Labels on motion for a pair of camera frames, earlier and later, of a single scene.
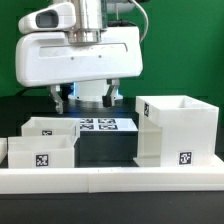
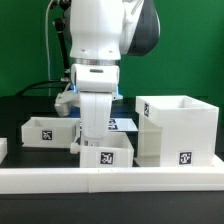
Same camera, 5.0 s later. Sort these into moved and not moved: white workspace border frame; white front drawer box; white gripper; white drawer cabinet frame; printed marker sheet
Moved: white gripper; white front drawer box
Not moved: printed marker sheet; white drawer cabinet frame; white workspace border frame
